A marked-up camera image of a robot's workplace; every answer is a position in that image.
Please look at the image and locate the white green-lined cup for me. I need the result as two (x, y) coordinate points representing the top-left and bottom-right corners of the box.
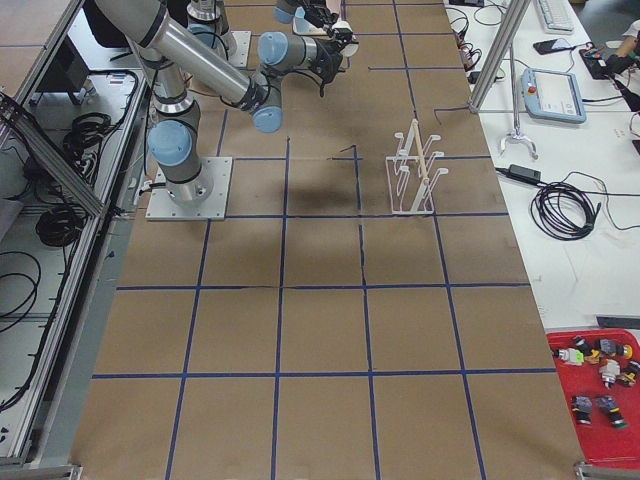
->
(293, 7), (309, 35)

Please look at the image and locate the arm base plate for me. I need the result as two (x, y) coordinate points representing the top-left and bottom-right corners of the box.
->
(146, 156), (233, 221)
(199, 30), (251, 69)

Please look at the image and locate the blue teach pendant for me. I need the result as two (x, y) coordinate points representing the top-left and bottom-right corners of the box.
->
(520, 68), (586, 124)

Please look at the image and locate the aluminium frame post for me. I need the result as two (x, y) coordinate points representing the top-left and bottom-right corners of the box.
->
(469, 0), (530, 113)

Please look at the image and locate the white keyboard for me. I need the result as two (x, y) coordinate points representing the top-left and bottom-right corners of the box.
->
(533, 0), (574, 35)

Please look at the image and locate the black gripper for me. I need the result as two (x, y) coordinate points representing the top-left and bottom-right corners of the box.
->
(314, 40), (343, 83)
(304, 0), (338, 33)

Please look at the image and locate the black smartphone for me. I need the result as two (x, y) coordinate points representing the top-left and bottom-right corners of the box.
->
(532, 38), (574, 55)

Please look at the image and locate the red parts tray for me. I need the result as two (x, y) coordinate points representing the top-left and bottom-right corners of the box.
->
(547, 329), (639, 470)

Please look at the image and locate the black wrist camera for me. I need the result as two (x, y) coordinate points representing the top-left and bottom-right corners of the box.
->
(328, 20), (359, 57)

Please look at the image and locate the white wire cup rack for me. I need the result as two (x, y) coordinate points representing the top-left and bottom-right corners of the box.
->
(385, 118), (449, 216)

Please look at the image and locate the black power adapter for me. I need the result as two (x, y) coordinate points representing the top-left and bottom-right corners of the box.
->
(507, 164), (541, 185)

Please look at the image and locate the coiled black cable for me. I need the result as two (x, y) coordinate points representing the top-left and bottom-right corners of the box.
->
(529, 172), (640, 242)

